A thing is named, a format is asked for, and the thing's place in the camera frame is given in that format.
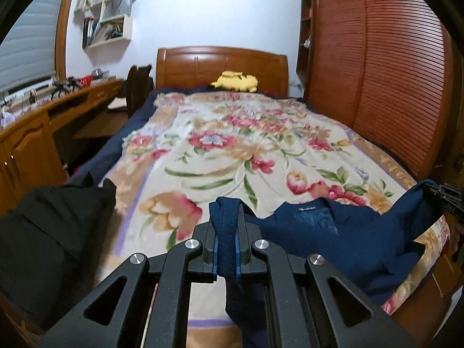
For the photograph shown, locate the grey window blind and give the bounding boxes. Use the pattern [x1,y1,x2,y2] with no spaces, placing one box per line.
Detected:
[0,0,74,95]

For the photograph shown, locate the white wall shelves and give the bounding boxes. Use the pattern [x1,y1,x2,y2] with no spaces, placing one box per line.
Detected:
[74,0,139,50]

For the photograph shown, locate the black toy figure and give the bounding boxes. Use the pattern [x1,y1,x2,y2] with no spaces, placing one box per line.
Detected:
[51,76,84,99]

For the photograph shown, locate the floral blanket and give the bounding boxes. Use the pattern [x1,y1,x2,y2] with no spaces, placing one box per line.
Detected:
[98,90,451,348]

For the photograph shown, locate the wooden louvered wardrobe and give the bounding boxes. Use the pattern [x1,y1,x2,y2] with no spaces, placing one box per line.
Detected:
[308,0,458,182]

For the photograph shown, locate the blue suit jacket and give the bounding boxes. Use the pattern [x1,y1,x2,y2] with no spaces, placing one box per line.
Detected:
[208,179,445,348]

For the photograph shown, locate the yellow plush toy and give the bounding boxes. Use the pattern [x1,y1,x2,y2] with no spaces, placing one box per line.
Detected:
[211,70,259,93]

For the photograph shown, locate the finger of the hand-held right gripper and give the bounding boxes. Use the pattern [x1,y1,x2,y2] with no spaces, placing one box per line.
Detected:
[422,183,464,204]

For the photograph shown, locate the dark wooden chair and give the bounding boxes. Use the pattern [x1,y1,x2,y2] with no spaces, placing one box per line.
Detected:
[109,64,155,121]

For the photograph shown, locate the wooden desk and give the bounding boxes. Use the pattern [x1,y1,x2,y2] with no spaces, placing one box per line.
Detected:
[0,77,124,219]

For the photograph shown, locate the black cloth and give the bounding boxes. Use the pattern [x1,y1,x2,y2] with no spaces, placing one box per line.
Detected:
[0,172,117,329]

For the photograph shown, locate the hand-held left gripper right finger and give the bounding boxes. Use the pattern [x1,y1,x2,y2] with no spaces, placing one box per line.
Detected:
[235,202,421,348]

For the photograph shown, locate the wooden open shelf unit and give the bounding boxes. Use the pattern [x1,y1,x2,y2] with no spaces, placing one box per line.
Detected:
[296,0,314,81]

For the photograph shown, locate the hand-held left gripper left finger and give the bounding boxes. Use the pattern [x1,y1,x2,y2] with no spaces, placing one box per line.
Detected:
[36,223,220,348]

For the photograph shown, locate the wooden window frame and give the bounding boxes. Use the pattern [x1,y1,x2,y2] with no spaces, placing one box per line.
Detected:
[54,0,82,81]

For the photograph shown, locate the row of books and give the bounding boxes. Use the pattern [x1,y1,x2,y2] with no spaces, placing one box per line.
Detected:
[83,17,126,46]

